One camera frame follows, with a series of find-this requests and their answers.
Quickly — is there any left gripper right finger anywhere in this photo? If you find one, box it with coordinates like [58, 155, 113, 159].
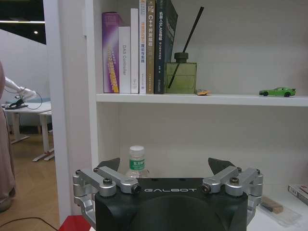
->
[201, 157, 264, 226]

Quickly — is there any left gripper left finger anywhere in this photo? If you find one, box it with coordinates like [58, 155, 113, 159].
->
[73, 157, 143, 227]

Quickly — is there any clear plastic water bottle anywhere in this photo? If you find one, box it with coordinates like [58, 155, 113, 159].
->
[124, 145, 150, 180]

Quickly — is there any red box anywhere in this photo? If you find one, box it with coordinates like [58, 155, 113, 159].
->
[58, 215, 97, 231]

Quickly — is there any small brown block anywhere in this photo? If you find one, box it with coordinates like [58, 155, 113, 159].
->
[260, 195, 283, 214]

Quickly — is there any clear plastic bag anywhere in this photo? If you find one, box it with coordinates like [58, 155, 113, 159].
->
[258, 195, 303, 227]

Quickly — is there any book with red-black cover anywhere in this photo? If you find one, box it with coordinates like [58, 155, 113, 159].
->
[287, 183, 308, 201]

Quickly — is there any small orange toy car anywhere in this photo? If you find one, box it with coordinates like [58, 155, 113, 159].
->
[195, 88, 212, 97]

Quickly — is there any white desk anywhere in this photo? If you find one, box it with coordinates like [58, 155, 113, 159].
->
[32, 109, 55, 162]
[1, 102, 52, 145]

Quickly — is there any white bookshelf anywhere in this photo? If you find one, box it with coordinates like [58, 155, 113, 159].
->
[43, 0, 308, 231]

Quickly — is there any green toy car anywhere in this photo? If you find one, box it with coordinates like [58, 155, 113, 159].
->
[258, 87, 297, 98]

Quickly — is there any person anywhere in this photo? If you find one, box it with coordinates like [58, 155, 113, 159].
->
[0, 61, 17, 213]

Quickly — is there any green glass diffuser bottle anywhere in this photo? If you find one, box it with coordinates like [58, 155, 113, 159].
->
[165, 52, 198, 94]

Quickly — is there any small black gripper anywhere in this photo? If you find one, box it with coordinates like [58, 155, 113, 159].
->
[5, 99, 28, 111]

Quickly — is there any short white DAS Controller book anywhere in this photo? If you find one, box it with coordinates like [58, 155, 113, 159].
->
[118, 26, 132, 94]

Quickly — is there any purple book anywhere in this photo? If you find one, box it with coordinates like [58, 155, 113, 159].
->
[101, 12, 125, 94]

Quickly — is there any tall thin white book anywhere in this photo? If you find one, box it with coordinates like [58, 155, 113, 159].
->
[130, 8, 141, 94]

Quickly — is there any white book orange title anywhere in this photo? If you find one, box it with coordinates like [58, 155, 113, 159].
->
[139, 0, 148, 95]

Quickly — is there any brown C++ book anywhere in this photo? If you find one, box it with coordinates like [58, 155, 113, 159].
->
[146, 0, 157, 94]

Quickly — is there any dark SLAM book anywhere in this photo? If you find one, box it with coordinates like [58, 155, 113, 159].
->
[154, 0, 179, 95]

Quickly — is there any black reed stick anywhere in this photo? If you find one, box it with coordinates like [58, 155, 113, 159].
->
[168, 6, 205, 89]

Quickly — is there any black floor cable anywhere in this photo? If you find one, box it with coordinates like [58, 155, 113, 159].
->
[0, 217, 60, 230]

